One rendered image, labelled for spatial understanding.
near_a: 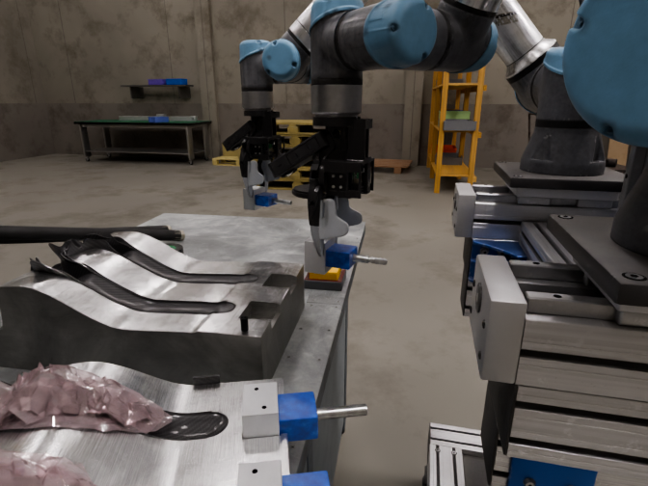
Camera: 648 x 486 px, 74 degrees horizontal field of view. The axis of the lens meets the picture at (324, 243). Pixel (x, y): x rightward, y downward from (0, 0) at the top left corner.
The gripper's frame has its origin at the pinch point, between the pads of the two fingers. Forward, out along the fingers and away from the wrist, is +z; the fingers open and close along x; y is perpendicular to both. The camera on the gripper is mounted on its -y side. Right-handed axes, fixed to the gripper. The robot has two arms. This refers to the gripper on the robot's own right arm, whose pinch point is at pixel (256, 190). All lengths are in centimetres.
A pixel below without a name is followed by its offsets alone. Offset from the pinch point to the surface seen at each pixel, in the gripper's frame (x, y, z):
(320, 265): -32.1, 37.5, 3.1
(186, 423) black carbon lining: -63, 39, 10
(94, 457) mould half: -72, 38, 7
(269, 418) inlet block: -61, 48, 8
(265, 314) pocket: -42, 34, 8
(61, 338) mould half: -60, 12, 9
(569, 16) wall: 771, 42, -147
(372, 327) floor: 106, -9, 95
